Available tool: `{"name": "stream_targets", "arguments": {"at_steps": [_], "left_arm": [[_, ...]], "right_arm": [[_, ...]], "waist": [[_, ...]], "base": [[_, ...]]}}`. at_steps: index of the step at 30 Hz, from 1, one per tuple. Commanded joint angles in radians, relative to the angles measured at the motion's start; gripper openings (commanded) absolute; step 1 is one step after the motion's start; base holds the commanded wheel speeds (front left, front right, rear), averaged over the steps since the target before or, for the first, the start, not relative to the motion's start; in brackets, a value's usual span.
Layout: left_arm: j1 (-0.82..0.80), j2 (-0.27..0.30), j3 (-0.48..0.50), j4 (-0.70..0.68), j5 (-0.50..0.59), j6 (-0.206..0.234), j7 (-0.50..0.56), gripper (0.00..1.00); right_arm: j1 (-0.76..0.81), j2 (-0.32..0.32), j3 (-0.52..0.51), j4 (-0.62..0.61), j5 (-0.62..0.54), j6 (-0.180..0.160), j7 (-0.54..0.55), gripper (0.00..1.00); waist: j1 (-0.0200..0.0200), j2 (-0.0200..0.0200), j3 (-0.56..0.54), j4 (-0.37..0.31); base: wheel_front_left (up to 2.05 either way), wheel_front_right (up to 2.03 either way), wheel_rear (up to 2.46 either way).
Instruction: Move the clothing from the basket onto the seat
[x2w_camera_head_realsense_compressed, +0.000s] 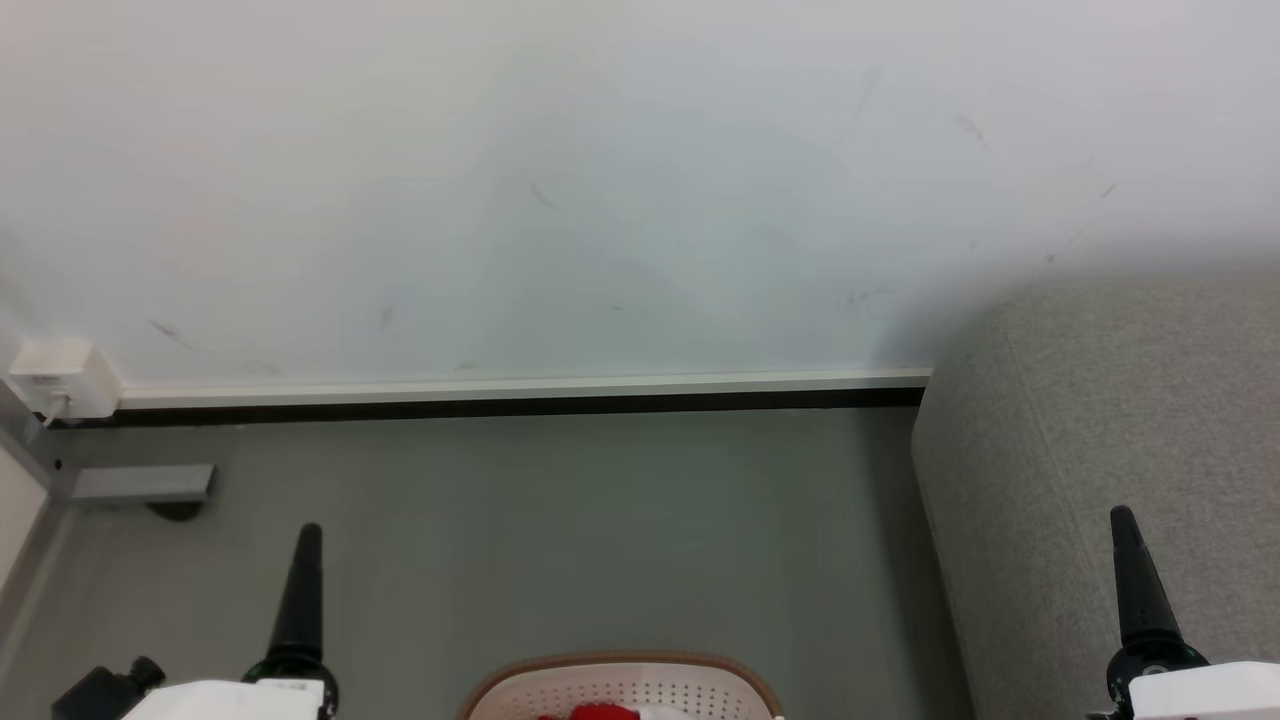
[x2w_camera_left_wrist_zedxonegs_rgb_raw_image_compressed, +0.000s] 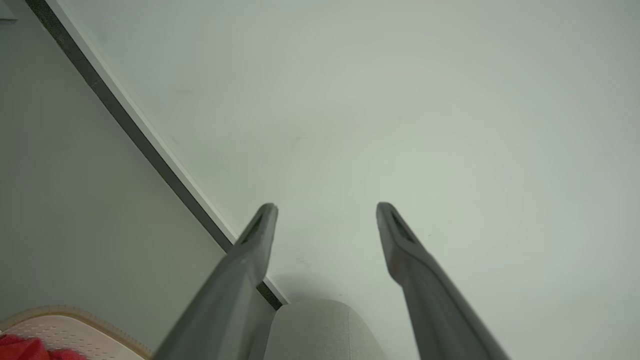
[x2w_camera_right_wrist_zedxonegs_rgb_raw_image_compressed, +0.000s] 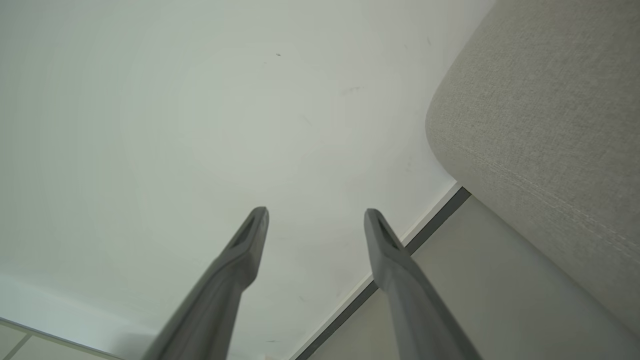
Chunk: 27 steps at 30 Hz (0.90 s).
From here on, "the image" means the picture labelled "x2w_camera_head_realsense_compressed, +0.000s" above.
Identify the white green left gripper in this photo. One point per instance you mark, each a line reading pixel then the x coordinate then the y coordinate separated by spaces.
pixel 230 700

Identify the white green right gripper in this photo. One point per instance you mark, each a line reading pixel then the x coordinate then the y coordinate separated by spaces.
pixel 1210 692

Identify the red clothing with white stripes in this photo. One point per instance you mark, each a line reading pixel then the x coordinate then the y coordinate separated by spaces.
pixel 600 713

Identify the white laundry basket brown rim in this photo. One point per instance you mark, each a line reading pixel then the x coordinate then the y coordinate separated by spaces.
pixel 620 688

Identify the grey fabric sofa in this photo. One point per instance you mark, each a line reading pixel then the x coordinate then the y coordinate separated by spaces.
pixel 1100 450

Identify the white furniture panel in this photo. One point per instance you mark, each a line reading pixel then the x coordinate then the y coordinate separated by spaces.
pixel 18 510

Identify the black round frame foot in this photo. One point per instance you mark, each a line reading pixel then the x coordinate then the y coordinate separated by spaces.
pixel 176 510

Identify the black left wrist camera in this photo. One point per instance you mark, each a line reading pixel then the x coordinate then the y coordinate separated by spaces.
pixel 105 692

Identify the grey metal frame leg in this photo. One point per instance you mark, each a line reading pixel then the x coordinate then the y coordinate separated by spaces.
pixel 130 484

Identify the white wall baseboard strip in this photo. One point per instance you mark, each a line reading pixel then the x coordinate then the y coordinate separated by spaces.
pixel 520 384

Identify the white wall socket box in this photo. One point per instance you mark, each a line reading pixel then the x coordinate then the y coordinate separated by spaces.
pixel 65 375

